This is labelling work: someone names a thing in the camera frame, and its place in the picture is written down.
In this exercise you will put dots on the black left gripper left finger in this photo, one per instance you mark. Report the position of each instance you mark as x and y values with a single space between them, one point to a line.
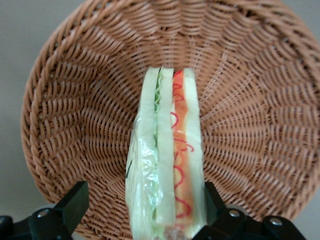
67 210

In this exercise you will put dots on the triangle sandwich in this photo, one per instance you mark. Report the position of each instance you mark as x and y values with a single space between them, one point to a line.
165 150

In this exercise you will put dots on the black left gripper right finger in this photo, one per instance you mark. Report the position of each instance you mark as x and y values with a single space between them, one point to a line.
221 221

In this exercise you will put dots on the empty round wicker basket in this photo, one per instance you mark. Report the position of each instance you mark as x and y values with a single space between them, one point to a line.
250 112

